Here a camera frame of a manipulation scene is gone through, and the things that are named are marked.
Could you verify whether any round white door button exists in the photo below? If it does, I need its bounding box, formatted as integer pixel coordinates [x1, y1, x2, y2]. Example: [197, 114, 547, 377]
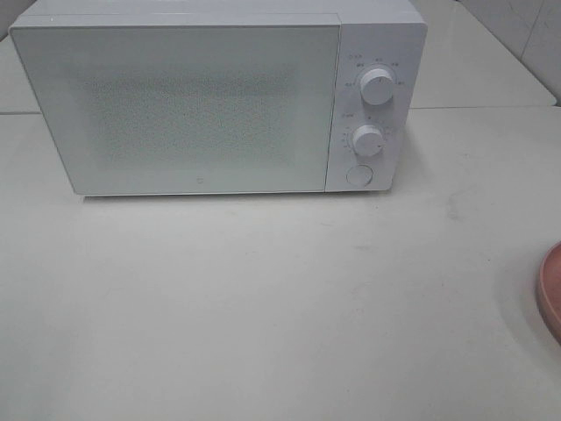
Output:
[346, 165, 373, 188]

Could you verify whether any pink round plate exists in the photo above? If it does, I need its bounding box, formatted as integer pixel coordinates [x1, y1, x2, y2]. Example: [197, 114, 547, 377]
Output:
[536, 243, 561, 342]

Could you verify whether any lower white timer knob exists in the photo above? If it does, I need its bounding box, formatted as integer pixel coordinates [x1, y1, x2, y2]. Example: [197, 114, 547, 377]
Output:
[352, 125, 386, 157]

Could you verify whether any upper white power knob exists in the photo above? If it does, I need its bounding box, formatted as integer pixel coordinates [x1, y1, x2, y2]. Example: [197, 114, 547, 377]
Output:
[359, 66, 395, 105]

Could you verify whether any white microwave oven body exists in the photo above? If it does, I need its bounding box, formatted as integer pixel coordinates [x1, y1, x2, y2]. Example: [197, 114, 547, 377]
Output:
[9, 1, 428, 193]

